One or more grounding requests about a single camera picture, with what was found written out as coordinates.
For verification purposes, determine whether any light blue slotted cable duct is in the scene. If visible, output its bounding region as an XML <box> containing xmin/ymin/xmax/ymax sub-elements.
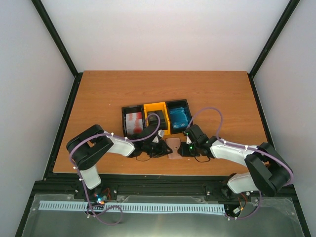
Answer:
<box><xmin>38</xmin><ymin>200</ymin><xmax>225</xmax><ymax>215</ymax></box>

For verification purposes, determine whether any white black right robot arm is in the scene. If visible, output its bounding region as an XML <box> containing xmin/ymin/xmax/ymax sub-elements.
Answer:
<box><xmin>178</xmin><ymin>124</ymin><xmax>294</xmax><ymax>200</ymax></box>

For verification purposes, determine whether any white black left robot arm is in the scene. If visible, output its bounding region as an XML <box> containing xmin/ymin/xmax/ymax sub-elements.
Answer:
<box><xmin>66</xmin><ymin>124</ymin><xmax>172</xmax><ymax>199</ymax></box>

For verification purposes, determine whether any yellow card bin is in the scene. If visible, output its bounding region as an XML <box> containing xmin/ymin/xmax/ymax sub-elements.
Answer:
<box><xmin>144</xmin><ymin>102</ymin><xmax>171</xmax><ymax>135</ymax></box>

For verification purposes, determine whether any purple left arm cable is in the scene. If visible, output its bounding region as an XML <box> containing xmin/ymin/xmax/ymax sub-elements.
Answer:
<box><xmin>70</xmin><ymin>113</ymin><xmax>162</xmax><ymax>226</ymax></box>

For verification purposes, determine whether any black card stack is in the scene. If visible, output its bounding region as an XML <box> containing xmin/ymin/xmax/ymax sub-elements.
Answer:
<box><xmin>147</xmin><ymin>110</ymin><xmax>166</xmax><ymax>130</ymax></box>

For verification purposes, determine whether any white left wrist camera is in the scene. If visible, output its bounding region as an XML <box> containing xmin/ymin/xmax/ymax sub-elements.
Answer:
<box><xmin>152</xmin><ymin>130</ymin><xmax>164</xmax><ymax>143</ymax></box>

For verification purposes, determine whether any right connector with wires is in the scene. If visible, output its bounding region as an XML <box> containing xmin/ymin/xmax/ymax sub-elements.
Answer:
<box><xmin>233</xmin><ymin>194</ymin><xmax>247</xmax><ymax>216</ymax></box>

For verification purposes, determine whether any black frame post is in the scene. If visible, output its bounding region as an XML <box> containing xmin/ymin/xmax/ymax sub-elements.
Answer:
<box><xmin>31</xmin><ymin>0</ymin><xmax>79</xmax><ymax>74</ymax></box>
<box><xmin>248</xmin><ymin>0</ymin><xmax>300</xmax><ymax>80</ymax></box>

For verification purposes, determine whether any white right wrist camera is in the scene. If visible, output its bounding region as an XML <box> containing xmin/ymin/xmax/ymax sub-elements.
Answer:
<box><xmin>186</xmin><ymin>135</ymin><xmax>193</xmax><ymax>145</ymax></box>

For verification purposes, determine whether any left electronics board with wires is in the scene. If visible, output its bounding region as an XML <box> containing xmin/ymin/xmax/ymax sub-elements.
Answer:
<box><xmin>93</xmin><ymin>188</ymin><xmax>111</xmax><ymax>205</ymax></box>

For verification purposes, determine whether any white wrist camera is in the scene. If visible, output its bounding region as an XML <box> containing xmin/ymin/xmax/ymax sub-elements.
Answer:
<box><xmin>186</xmin><ymin>135</ymin><xmax>193</xmax><ymax>145</ymax></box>
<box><xmin>152</xmin><ymin>130</ymin><xmax>164</xmax><ymax>143</ymax></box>

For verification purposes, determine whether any metal base plate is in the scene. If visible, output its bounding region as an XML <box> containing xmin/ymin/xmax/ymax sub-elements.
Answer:
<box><xmin>17</xmin><ymin>195</ymin><xmax>310</xmax><ymax>237</ymax></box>

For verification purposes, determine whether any black right frame post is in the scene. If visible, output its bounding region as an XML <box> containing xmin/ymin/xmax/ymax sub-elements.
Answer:
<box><xmin>248</xmin><ymin>0</ymin><xmax>300</xmax><ymax>80</ymax></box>

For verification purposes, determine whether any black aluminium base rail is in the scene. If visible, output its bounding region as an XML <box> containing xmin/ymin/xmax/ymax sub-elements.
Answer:
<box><xmin>29</xmin><ymin>172</ymin><xmax>297</xmax><ymax>205</ymax></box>

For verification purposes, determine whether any black left frame post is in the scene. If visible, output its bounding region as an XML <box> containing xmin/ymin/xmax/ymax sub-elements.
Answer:
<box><xmin>31</xmin><ymin>0</ymin><xmax>79</xmax><ymax>74</ymax></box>

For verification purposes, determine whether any blue card stack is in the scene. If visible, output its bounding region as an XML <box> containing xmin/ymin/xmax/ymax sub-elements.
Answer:
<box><xmin>169</xmin><ymin>107</ymin><xmax>188</xmax><ymax>129</ymax></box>

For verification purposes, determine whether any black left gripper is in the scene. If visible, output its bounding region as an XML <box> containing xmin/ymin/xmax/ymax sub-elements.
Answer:
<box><xmin>143</xmin><ymin>140</ymin><xmax>173</xmax><ymax>158</ymax></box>

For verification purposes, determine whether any red white card stack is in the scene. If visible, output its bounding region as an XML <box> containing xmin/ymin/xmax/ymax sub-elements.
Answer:
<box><xmin>125</xmin><ymin>112</ymin><xmax>144</xmax><ymax>135</ymax></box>

